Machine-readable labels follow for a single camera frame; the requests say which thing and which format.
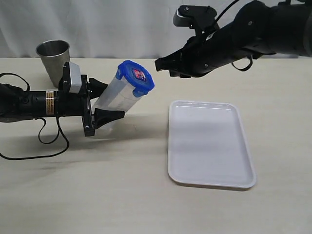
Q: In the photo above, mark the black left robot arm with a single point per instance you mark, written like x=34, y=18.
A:
x=17, y=104

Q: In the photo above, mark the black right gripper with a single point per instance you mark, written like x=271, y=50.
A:
x=196, y=62

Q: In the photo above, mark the blue clip-lock lid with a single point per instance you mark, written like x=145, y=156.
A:
x=137, y=76

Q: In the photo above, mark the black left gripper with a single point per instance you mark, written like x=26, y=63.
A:
x=79, y=105

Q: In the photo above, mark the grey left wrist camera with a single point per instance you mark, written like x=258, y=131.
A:
x=75, y=78

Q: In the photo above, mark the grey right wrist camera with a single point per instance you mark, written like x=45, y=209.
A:
x=195, y=17

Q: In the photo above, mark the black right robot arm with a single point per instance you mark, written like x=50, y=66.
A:
x=257, y=30

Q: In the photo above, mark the clear tall plastic container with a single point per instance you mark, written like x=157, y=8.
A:
x=118, y=96

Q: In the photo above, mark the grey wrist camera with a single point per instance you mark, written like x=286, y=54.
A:
x=75, y=78
x=195, y=17

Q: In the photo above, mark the white rectangular plastic tray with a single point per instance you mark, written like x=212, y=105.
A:
x=207, y=146

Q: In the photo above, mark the stainless steel cup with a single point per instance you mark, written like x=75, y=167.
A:
x=54, y=54

